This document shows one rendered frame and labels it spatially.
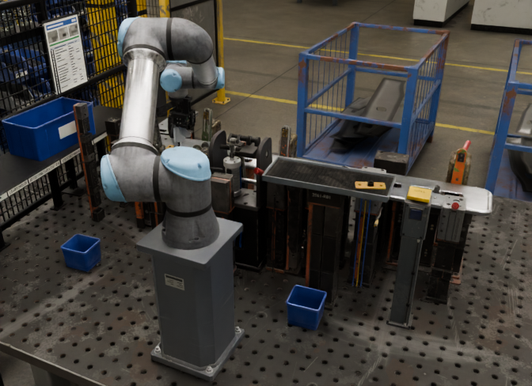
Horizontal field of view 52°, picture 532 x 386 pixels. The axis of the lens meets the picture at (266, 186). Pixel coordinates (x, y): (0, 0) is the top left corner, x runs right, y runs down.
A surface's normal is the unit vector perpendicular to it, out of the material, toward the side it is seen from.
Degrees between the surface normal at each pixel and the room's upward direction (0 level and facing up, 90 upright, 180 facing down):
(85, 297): 0
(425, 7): 90
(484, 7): 90
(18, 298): 0
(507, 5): 90
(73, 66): 90
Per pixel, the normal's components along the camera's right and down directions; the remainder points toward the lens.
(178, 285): -0.42, 0.43
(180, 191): 0.00, 0.47
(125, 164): 0.00, -0.39
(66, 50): 0.94, 0.17
